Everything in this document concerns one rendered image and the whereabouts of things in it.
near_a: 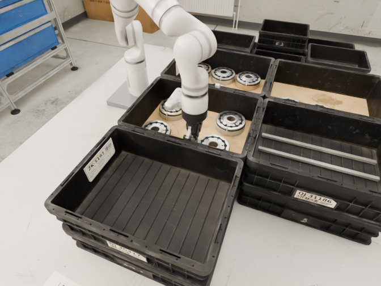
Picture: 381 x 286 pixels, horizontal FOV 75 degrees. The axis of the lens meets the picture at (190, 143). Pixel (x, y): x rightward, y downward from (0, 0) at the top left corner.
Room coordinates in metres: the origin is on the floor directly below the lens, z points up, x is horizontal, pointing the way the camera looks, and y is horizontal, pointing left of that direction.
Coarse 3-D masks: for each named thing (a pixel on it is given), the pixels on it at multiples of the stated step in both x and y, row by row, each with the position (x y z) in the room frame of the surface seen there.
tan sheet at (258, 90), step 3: (210, 78) 0.99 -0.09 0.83; (210, 81) 0.97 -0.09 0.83; (234, 81) 0.97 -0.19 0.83; (261, 81) 0.97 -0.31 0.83; (264, 81) 0.97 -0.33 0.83; (231, 84) 0.95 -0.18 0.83; (234, 84) 0.95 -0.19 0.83; (261, 84) 0.95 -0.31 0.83; (231, 87) 0.92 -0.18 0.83; (234, 87) 0.92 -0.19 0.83; (237, 87) 0.92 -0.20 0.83; (261, 87) 0.92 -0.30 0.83; (246, 90) 0.90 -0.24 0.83; (252, 90) 0.90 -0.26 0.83; (255, 90) 0.90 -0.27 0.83; (258, 90) 0.90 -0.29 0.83; (261, 90) 0.90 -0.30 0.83; (258, 93) 0.88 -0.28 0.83
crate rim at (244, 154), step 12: (144, 96) 0.71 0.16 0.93; (252, 96) 0.71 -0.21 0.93; (132, 108) 0.64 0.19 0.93; (120, 120) 0.59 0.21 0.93; (252, 120) 0.59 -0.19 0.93; (156, 132) 0.53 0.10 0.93; (252, 132) 0.53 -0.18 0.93; (192, 144) 0.48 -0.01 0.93; (204, 144) 0.48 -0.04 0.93; (240, 156) 0.44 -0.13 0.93
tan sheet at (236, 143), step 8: (208, 112) 0.75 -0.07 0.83; (152, 120) 0.70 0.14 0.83; (160, 120) 0.70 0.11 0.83; (184, 120) 0.70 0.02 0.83; (208, 120) 0.70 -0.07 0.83; (248, 120) 0.70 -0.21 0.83; (176, 128) 0.66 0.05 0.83; (184, 128) 0.66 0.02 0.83; (208, 128) 0.66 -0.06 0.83; (248, 128) 0.66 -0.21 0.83; (176, 136) 0.62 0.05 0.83; (200, 136) 0.62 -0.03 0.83; (224, 136) 0.62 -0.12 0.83; (232, 136) 0.62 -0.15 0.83; (240, 136) 0.62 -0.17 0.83; (232, 144) 0.58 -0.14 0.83; (240, 144) 0.58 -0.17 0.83; (240, 152) 0.54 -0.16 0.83
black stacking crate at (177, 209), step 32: (128, 160) 0.51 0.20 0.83; (160, 160) 0.50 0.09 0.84; (192, 160) 0.47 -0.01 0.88; (224, 160) 0.43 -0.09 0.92; (64, 192) 0.34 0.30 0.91; (96, 192) 0.39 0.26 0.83; (128, 192) 0.39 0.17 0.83; (160, 192) 0.39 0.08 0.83; (192, 192) 0.39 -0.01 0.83; (224, 192) 0.39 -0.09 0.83; (64, 224) 0.30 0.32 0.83; (128, 224) 0.30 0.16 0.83; (160, 224) 0.30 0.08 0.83; (192, 224) 0.30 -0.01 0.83; (128, 256) 0.22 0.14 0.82; (192, 256) 0.22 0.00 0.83
